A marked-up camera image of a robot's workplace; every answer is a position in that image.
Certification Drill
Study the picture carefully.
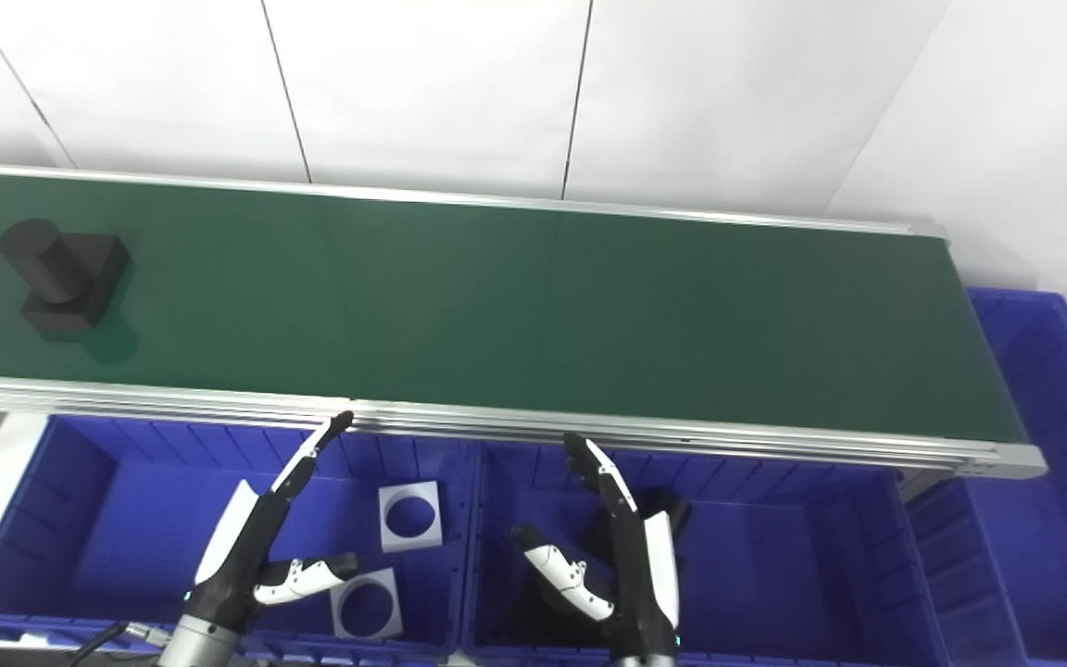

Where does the green conveyor belt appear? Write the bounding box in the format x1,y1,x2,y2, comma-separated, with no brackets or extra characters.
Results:
0,171,1030,444

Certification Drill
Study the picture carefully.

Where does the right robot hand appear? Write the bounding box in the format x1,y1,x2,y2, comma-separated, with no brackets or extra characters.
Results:
511,432,683,661

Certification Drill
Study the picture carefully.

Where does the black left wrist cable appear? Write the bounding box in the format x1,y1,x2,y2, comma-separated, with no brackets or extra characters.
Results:
66,623,169,667

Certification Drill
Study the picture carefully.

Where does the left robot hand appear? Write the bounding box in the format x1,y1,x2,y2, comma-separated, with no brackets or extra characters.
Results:
180,411,360,633

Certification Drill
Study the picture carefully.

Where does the blue plastic bin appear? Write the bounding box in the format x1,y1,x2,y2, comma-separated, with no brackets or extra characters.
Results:
459,440,953,667
0,413,481,661
904,286,1067,667

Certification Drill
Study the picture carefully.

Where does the black cylinder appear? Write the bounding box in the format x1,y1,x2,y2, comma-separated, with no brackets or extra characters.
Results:
0,219,132,336
587,487,694,559

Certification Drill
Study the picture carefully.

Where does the white square plate with hole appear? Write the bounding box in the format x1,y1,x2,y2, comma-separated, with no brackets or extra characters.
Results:
330,567,404,641
378,480,445,554

